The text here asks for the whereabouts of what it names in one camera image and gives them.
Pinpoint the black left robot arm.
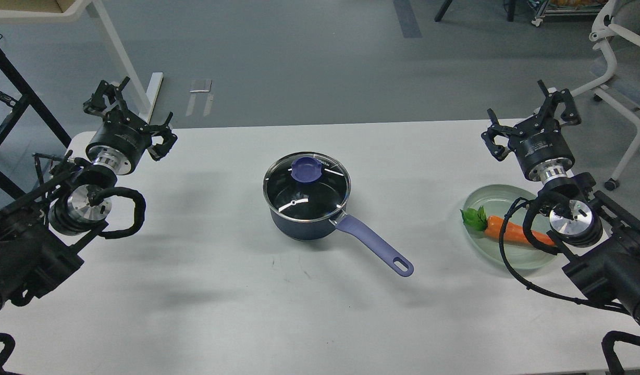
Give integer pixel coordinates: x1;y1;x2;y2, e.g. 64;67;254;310
0;78;177;310

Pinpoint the glass lid purple knob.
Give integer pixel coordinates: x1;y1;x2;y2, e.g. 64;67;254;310
263;152;351;221

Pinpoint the white office chair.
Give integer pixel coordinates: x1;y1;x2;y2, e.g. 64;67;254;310
572;1;640;191

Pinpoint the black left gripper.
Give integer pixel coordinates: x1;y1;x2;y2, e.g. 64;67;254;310
83;77;178;174

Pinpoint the wheeled cart base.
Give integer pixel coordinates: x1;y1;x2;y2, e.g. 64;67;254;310
527;1;607;28

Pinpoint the dark blue saucepan purple handle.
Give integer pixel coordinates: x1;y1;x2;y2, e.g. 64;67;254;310
263;152;414;278

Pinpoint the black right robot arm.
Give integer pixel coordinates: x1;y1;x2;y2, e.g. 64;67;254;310
481;80;640;374

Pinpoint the white desk frame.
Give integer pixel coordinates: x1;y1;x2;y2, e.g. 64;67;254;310
0;1;167;134

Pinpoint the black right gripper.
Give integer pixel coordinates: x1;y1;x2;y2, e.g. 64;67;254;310
481;79;582;182

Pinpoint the black table frame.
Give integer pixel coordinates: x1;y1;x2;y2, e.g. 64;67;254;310
0;48;71;199

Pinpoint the orange toy carrot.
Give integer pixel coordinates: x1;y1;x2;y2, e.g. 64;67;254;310
460;206;534;248

